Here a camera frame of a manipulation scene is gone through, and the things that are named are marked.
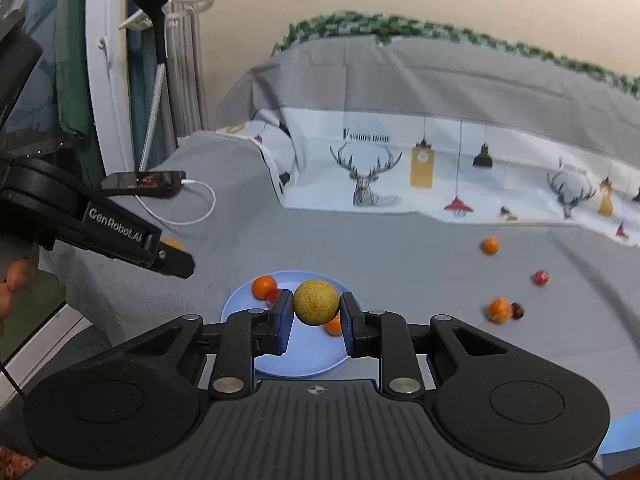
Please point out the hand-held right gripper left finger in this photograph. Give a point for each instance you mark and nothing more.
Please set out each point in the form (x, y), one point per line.
(286, 325)

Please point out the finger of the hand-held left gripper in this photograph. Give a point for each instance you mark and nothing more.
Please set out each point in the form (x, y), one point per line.
(175, 262)

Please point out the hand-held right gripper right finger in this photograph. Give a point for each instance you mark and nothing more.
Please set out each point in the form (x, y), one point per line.
(347, 325)

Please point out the small orange fruit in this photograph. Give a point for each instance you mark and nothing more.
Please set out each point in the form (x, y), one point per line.
(174, 243)

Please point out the small red fruit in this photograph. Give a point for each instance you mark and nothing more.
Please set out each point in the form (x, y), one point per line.
(272, 298)
(540, 277)

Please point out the yellow-green round fruit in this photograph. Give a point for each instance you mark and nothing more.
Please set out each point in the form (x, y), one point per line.
(316, 302)

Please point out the blue round plate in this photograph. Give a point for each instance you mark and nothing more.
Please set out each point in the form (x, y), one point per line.
(310, 357)

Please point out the person's left hand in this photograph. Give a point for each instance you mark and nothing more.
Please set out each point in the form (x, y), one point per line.
(17, 277)

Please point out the black smartphone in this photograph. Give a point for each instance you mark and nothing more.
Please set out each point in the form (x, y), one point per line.
(145, 182)

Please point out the pale patched orange tangerine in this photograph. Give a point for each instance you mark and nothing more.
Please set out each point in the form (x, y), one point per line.
(500, 310)

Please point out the grey curtain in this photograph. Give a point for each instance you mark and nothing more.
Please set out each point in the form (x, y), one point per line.
(187, 85)

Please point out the dark brown date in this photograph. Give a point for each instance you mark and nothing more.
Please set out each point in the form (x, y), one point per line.
(518, 311)

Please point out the black gooseneck phone holder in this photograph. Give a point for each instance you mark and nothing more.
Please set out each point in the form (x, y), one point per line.
(159, 35)

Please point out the grey deer printed duvet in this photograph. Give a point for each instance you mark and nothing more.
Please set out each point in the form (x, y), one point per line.
(425, 90)

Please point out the red patterned cloth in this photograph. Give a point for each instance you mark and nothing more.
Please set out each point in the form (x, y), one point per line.
(15, 465)

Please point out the light blue mat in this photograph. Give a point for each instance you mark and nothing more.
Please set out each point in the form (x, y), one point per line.
(622, 435)

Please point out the green checked blanket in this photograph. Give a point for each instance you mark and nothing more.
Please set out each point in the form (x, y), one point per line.
(350, 22)

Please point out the white window frame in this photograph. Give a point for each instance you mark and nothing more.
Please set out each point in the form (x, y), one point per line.
(107, 110)

